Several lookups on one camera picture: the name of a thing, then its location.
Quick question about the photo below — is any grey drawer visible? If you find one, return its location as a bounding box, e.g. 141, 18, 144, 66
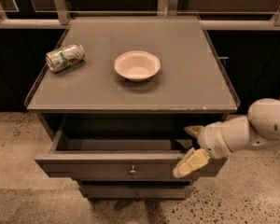
35, 115, 228, 182
79, 185, 193, 200

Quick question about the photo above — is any grey drawer cabinet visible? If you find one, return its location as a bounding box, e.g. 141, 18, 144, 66
26, 17, 239, 186

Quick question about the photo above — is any grey bottom drawer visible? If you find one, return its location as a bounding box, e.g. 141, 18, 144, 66
79, 185, 193, 200

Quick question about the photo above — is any grey top drawer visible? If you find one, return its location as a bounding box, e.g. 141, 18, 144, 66
35, 115, 228, 182

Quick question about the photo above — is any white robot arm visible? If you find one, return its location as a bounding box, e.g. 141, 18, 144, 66
173, 96, 280, 178

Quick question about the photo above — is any white paper bowl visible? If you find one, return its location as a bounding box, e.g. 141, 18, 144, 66
114, 50, 161, 82

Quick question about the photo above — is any crushed green white can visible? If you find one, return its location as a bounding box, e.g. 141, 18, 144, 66
45, 44, 85, 73

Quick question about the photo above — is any metal glass railing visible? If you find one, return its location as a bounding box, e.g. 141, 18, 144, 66
0, 0, 280, 30

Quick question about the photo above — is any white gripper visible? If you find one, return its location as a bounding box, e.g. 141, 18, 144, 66
173, 122, 231, 178

